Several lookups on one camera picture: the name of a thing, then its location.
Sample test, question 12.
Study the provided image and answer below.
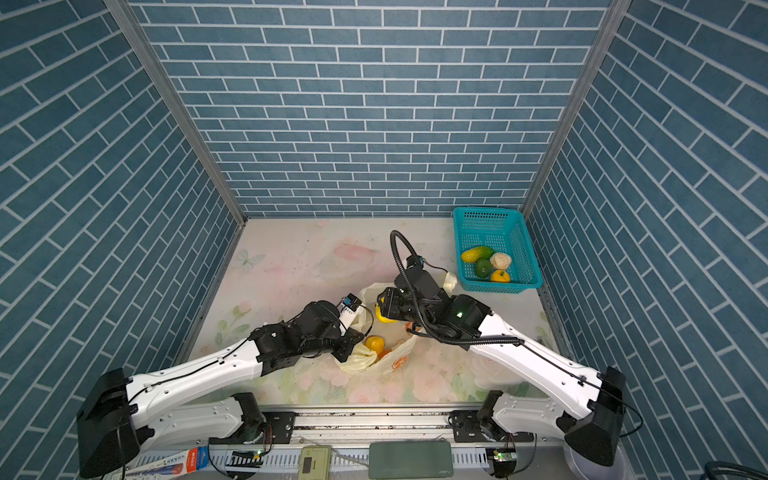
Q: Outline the aluminium corner post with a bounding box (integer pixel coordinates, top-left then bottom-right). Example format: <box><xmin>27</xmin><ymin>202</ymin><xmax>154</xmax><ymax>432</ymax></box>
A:
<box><xmin>521</xmin><ymin>0</ymin><xmax>631</xmax><ymax>220</ymax></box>
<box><xmin>104</xmin><ymin>0</ymin><xmax>247</xmax><ymax>228</ymax></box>

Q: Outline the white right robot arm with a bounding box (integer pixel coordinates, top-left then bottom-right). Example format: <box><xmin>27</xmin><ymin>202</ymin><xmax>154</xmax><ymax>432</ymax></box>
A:
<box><xmin>375</xmin><ymin>271</ymin><xmax>629</xmax><ymax>467</ymax></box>

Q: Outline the teal perforated plastic basket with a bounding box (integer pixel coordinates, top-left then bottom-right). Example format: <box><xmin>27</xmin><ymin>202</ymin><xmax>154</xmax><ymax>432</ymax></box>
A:
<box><xmin>452</xmin><ymin>207</ymin><xmax>543</xmax><ymax>294</ymax></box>

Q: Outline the green lime toy fruit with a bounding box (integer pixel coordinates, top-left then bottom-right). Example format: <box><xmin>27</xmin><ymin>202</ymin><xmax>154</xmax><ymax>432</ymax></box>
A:
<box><xmin>474</xmin><ymin>258</ymin><xmax>495</xmax><ymax>279</ymax></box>

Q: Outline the yellow printed plastic bag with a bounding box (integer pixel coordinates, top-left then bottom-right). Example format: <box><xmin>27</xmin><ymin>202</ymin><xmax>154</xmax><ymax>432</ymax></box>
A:
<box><xmin>336</xmin><ymin>283</ymin><xmax>419</xmax><ymax>376</ymax></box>

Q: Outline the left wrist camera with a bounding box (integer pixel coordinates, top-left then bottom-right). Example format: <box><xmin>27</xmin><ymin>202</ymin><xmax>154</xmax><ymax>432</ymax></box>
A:
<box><xmin>339</xmin><ymin>294</ymin><xmax>362</xmax><ymax>331</ymax></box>

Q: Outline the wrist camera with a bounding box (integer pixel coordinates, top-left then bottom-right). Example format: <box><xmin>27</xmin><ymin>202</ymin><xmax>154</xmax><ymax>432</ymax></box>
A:
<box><xmin>406</xmin><ymin>255</ymin><xmax>425</xmax><ymax>270</ymax></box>
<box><xmin>339</xmin><ymin>294</ymin><xmax>362</xmax><ymax>331</ymax></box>

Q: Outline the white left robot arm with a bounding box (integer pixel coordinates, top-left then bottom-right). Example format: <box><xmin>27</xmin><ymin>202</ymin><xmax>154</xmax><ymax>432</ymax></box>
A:
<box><xmin>76</xmin><ymin>295</ymin><xmax>368</xmax><ymax>479</ymax></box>

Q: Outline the small yellow-green timer box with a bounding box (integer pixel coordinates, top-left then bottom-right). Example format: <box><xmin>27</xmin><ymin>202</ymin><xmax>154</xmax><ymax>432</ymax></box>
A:
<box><xmin>297</xmin><ymin>446</ymin><xmax>332</xmax><ymax>480</ymax></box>

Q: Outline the aluminium corner post left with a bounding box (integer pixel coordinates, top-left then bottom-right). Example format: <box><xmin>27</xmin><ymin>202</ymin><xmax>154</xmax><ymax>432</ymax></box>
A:
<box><xmin>104</xmin><ymin>0</ymin><xmax>247</xmax><ymax>228</ymax></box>

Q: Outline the red white blue box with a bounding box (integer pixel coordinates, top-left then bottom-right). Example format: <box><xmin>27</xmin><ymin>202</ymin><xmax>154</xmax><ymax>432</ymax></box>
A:
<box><xmin>124</xmin><ymin>446</ymin><xmax>210</xmax><ymax>480</ymax></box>

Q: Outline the beige toy fruit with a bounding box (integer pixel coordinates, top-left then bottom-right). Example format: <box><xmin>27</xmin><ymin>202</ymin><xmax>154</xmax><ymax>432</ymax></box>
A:
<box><xmin>489</xmin><ymin>252</ymin><xmax>512</xmax><ymax>271</ymax></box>

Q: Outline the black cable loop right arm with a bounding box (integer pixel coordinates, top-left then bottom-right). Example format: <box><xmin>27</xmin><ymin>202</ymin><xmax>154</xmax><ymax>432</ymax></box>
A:
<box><xmin>377</xmin><ymin>230</ymin><xmax>525</xmax><ymax>350</ymax></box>

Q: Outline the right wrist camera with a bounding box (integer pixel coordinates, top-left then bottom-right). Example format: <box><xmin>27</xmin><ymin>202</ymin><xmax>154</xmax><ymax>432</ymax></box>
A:
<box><xmin>406</xmin><ymin>255</ymin><xmax>425</xmax><ymax>270</ymax></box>

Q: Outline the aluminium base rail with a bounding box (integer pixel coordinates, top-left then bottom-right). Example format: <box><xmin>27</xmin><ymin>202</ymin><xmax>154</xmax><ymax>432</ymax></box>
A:
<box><xmin>209</xmin><ymin>403</ymin><xmax>613</xmax><ymax>448</ymax></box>

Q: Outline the yellow lemon toy fruit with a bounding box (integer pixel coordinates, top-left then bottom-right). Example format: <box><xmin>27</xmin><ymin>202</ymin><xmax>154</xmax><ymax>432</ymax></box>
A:
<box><xmin>364</xmin><ymin>335</ymin><xmax>386</xmax><ymax>355</ymax></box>

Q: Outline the aluminium corner post right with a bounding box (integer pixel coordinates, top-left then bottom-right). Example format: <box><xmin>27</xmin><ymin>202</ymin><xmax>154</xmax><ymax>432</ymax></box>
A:
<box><xmin>521</xmin><ymin>0</ymin><xmax>631</xmax><ymax>220</ymax></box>

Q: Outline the white bowl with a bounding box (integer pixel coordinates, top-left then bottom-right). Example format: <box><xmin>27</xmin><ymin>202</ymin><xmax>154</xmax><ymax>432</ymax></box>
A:
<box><xmin>563</xmin><ymin>446</ymin><xmax>628</xmax><ymax>480</ymax></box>

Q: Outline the small orange toy fruit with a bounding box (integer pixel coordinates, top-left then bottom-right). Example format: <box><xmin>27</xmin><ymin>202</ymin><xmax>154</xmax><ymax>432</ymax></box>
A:
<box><xmin>490</xmin><ymin>269</ymin><xmax>511</xmax><ymax>283</ymax></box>

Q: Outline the yellow green mango toy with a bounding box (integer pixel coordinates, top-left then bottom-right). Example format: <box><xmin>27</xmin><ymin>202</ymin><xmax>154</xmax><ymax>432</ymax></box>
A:
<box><xmin>460</xmin><ymin>246</ymin><xmax>495</xmax><ymax>263</ymax></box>

